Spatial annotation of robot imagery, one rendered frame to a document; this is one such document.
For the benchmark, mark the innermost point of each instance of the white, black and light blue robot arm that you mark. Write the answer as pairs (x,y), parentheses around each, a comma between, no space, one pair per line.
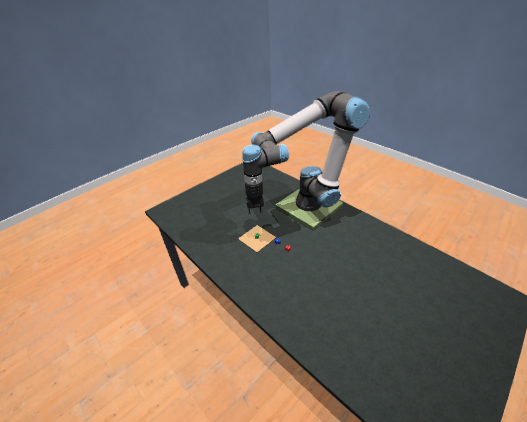
(316,190)

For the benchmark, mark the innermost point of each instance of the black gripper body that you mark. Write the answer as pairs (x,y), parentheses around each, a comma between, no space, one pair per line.
(254,191)

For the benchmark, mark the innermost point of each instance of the orange flat mat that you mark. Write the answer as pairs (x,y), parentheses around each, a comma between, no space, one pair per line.
(257,244)

